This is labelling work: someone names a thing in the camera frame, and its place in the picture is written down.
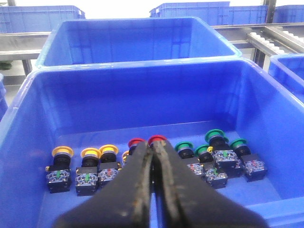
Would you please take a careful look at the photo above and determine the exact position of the blue crate with buttons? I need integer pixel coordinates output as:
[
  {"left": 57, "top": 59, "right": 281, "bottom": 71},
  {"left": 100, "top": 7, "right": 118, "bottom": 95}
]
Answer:
[{"left": 0, "top": 58, "right": 304, "bottom": 228}]

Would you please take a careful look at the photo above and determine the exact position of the blue crate far centre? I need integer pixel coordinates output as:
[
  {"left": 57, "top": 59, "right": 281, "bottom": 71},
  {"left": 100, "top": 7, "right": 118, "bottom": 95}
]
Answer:
[{"left": 150, "top": 1, "right": 268, "bottom": 26}]

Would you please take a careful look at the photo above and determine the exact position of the red push button switch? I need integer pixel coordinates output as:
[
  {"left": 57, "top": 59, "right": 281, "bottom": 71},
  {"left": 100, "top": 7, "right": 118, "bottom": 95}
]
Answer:
[{"left": 148, "top": 135, "right": 167, "bottom": 146}]

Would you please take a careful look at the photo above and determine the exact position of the yellow push button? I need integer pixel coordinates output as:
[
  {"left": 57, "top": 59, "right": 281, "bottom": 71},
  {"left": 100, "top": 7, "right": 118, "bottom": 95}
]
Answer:
[
  {"left": 75, "top": 147, "right": 101, "bottom": 196},
  {"left": 45, "top": 145, "right": 74, "bottom": 194},
  {"left": 97, "top": 144, "right": 121, "bottom": 188}
]

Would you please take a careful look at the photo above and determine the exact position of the empty blue crate behind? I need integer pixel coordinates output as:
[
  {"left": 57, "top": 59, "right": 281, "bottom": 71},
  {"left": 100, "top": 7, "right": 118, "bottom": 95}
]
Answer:
[{"left": 36, "top": 17, "right": 242, "bottom": 68}]

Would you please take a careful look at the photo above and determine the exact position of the blue crate right edge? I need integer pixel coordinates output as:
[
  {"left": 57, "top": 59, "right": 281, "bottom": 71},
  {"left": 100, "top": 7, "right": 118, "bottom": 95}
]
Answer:
[{"left": 268, "top": 53, "right": 304, "bottom": 103}]

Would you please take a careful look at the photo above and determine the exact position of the blue crate far left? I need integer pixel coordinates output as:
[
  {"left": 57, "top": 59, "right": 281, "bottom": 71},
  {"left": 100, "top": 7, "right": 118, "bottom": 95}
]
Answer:
[{"left": 0, "top": 5, "right": 85, "bottom": 33}]

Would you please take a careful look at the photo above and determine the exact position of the yellow push button hidden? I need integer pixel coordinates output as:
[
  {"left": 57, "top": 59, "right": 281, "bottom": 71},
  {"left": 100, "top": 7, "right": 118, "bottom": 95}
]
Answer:
[{"left": 122, "top": 150, "right": 129, "bottom": 167}]

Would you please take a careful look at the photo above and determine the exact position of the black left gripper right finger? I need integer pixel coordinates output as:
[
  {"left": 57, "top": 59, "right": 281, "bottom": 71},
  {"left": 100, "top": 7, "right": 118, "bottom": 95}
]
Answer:
[{"left": 152, "top": 140, "right": 268, "bottom": 228}]

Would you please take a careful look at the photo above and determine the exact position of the green push button rightmost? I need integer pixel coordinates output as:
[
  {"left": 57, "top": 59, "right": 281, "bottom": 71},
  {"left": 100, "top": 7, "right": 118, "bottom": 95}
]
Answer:
[{"left": 230, "top": 138, "right": 268, "bottom": 182}]

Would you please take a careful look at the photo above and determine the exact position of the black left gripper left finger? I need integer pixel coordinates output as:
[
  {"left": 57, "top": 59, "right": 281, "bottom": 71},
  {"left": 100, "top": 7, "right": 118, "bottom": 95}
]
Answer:
[{"left": 52, "top": 141, "right": 152, "bottom": 228}]

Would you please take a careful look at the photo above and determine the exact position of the red push button left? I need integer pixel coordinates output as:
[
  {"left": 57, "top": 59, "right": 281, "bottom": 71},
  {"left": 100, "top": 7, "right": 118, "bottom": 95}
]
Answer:
[{"left": 128, "top": 138, "right": 145, "bottom": 155}]

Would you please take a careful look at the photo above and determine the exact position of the green push button large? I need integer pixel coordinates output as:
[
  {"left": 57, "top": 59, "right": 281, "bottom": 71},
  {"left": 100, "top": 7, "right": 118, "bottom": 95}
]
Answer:
[{"left": 205, "top": 129, "right": 243, "bottom": 179}]

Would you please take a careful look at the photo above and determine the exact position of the yellow push button leftmost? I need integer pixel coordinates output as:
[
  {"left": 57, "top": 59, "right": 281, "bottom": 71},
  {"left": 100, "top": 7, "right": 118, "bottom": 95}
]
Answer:
[{"left": 45, "top": 145, "right": 74, "bottom": 194}]

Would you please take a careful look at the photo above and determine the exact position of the roller conveyor rack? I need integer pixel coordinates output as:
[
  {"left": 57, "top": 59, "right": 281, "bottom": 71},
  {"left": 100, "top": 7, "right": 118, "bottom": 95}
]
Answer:
[{"left": 213, "top": 22, "right": 304, "bottom": 71}]

